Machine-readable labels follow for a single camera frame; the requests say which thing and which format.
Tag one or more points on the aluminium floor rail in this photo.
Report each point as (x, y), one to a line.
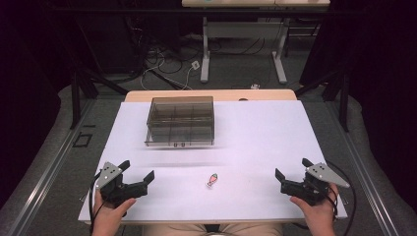
(367, 170)
(49, 170)

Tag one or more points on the person's right hand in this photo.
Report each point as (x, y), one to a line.
(316, 216)

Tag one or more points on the person's beige trouser legs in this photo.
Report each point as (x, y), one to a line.
(177, 230)

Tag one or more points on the white table cover sheet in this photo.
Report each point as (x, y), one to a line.
(242, 141)

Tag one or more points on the white power plug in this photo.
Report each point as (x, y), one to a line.
(195, 65)

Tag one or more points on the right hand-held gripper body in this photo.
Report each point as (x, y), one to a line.
(314, 185)

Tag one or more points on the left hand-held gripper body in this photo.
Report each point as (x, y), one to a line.
(109, 178)

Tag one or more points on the person's left hand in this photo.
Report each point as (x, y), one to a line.
(108, 216)

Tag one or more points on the clear plastic drawer box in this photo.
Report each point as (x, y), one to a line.
(180, 121)

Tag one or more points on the white-legged background desk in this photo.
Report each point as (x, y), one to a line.
(241, 29)

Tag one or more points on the black metal stand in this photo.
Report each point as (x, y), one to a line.
(78, 98)
(342, 98)

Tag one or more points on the small pink carrot-shaped item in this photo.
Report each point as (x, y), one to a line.
(212, 180)

